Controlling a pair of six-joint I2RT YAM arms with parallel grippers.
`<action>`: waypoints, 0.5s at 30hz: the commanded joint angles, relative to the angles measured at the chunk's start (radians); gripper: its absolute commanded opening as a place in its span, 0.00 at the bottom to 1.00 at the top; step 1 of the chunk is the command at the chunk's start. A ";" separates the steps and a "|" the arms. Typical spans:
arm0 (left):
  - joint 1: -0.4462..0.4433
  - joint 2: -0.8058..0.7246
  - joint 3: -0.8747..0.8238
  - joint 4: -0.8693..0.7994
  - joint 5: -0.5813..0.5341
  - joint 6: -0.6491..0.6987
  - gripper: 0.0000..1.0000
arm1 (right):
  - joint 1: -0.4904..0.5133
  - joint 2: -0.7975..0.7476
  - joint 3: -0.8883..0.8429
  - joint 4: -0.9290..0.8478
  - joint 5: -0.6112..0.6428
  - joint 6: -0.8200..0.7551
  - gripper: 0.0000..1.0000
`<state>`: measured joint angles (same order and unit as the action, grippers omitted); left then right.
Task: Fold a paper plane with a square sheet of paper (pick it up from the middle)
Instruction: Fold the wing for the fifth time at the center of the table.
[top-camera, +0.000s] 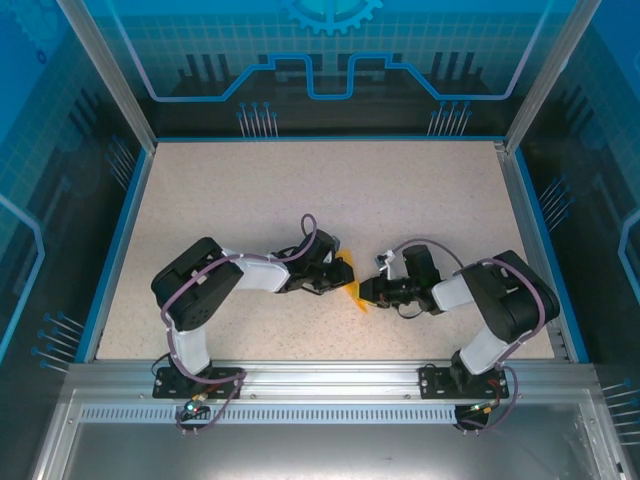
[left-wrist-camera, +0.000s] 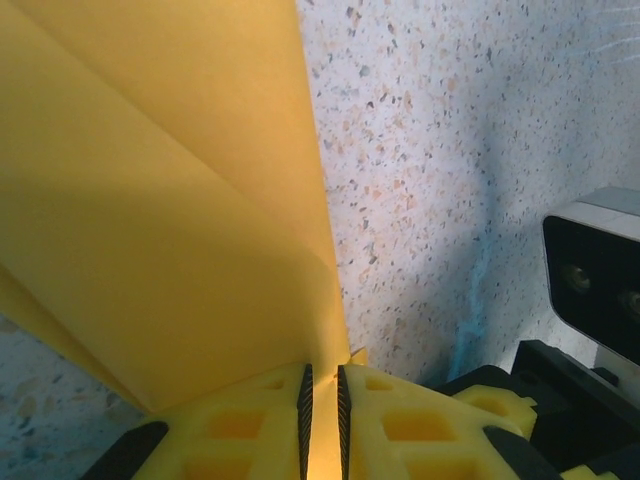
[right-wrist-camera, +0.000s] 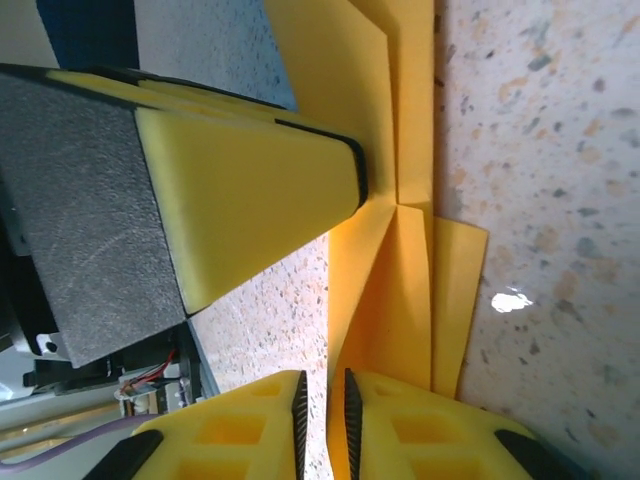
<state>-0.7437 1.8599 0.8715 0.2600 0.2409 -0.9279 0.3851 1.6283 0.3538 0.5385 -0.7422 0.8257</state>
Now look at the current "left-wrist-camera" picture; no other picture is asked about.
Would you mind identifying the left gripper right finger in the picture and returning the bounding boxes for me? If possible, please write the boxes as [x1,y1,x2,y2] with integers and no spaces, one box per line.
[337,363,564,480]

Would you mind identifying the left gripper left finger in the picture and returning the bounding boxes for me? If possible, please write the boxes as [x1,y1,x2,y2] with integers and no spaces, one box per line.
[84,362,314,480]

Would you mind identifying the yellow cloth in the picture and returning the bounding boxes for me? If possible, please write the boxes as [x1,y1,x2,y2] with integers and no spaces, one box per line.
[0,0,369,416]

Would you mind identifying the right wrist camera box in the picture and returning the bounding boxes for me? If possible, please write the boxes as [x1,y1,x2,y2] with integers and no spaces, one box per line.
[542,187,640,351]

